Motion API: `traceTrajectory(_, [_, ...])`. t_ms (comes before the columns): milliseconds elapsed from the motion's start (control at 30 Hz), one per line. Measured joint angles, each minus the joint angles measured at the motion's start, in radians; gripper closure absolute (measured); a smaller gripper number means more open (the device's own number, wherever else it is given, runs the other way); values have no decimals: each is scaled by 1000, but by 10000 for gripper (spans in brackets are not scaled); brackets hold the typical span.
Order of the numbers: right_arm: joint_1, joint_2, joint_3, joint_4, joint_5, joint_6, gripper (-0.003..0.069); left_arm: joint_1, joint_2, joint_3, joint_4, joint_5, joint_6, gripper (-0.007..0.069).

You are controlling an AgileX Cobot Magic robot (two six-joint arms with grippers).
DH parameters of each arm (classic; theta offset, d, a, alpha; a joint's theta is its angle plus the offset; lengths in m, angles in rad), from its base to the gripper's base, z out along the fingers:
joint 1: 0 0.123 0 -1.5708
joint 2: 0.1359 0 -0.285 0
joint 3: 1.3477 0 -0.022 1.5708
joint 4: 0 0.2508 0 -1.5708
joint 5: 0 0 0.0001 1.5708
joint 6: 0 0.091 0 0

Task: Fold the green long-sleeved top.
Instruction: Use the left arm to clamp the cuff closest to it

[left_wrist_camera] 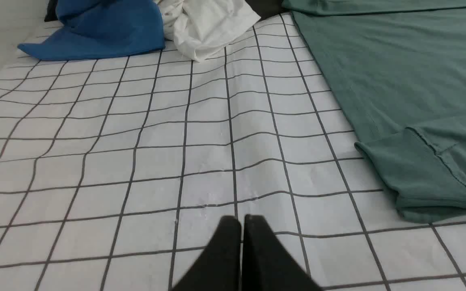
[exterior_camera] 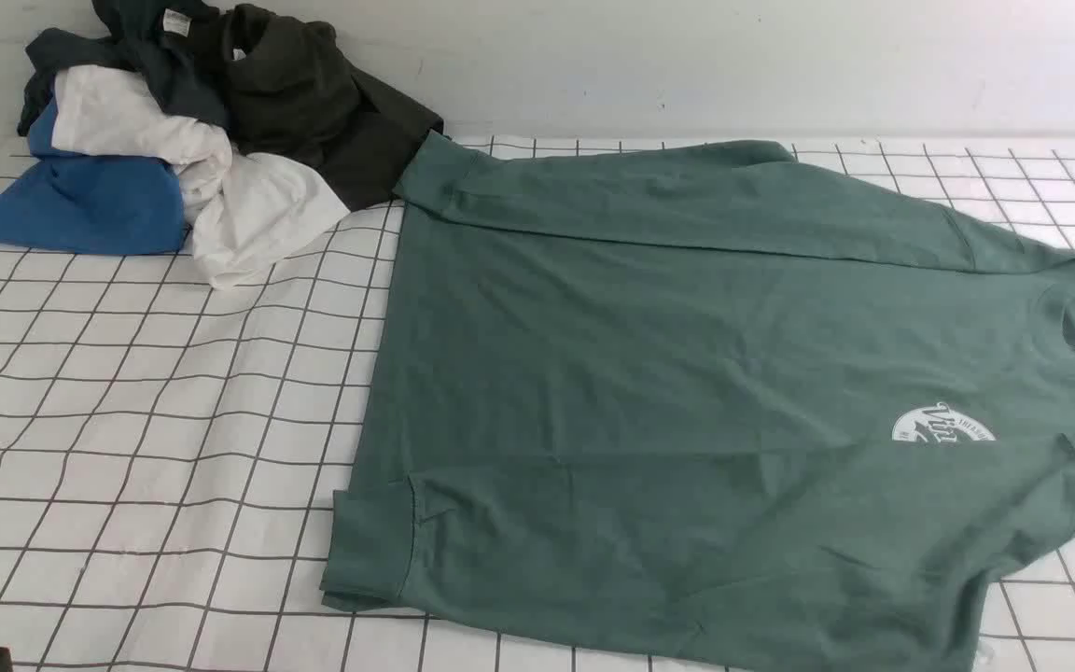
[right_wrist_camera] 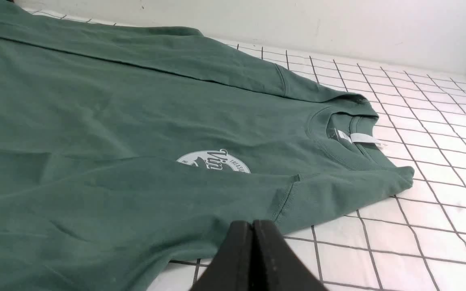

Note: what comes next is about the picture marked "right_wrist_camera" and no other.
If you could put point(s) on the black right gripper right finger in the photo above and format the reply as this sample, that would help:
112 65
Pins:
275 266

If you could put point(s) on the green long-sleeved shirt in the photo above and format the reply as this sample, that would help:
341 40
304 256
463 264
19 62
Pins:
122 148

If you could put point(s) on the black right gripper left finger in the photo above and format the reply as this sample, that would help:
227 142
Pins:
231 266

